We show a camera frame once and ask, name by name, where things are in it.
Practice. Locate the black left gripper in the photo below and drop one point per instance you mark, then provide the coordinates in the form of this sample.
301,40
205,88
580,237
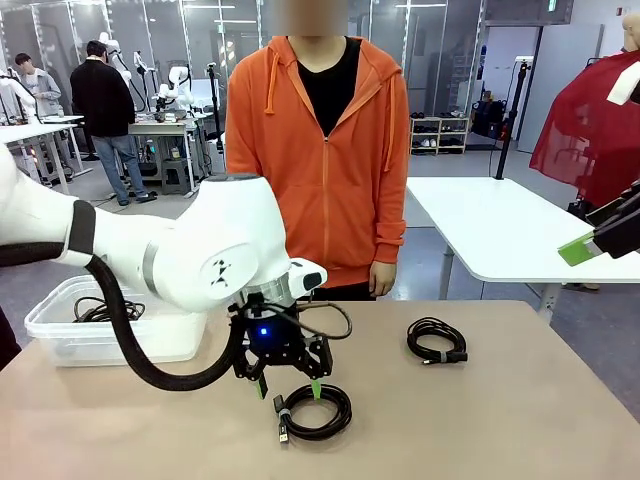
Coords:
272,335

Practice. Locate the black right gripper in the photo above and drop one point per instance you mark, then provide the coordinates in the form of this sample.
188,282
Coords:
620,227

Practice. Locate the orange sleeved left forearm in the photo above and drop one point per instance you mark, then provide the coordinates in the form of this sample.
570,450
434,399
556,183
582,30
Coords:
390,230

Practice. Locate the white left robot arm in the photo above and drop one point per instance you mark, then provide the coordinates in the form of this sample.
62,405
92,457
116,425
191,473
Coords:
210,240

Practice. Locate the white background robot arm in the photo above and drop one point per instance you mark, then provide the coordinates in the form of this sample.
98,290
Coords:
22,97
176,85

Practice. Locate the person's left hand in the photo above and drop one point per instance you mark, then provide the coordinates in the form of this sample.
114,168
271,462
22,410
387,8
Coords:
383,277

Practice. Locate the large white desk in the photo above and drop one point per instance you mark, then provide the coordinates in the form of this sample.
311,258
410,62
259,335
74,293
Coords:
500,225

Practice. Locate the red cape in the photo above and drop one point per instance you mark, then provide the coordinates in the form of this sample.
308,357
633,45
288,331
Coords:
575,140

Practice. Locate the black tripod stand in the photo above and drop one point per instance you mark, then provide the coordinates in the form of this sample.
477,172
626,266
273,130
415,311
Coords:
511,110

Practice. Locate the black equipment bag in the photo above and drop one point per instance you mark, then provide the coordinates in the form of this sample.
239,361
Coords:
487,120

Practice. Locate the white shoe rack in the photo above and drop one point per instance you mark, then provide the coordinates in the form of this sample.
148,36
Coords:
440,134

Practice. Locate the person in orange hoodie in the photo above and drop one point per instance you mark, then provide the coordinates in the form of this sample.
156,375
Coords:
330,175

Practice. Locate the clear plastic storage bin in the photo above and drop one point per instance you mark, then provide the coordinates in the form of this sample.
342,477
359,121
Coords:
75,340

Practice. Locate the dark grey step stool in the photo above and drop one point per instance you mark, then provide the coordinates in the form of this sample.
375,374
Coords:
176,176

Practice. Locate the beige mannequin head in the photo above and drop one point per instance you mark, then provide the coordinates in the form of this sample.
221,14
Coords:
632,32

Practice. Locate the cluttered grey workbench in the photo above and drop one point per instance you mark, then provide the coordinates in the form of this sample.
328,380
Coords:
170,125

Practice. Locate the man in black sweater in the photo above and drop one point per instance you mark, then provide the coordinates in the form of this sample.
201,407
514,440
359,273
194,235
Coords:
102,100

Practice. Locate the white desk with metal legs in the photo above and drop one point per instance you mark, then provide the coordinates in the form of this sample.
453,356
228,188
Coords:
35,131

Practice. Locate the person in grey hoodie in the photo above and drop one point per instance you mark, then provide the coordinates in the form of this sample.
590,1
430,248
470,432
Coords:
42,87

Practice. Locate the wall mounted dark monitor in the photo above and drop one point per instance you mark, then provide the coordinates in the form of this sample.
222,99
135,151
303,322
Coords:
530,10

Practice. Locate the dark pedestal edge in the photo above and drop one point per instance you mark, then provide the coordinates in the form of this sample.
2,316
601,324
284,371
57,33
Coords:
7,340

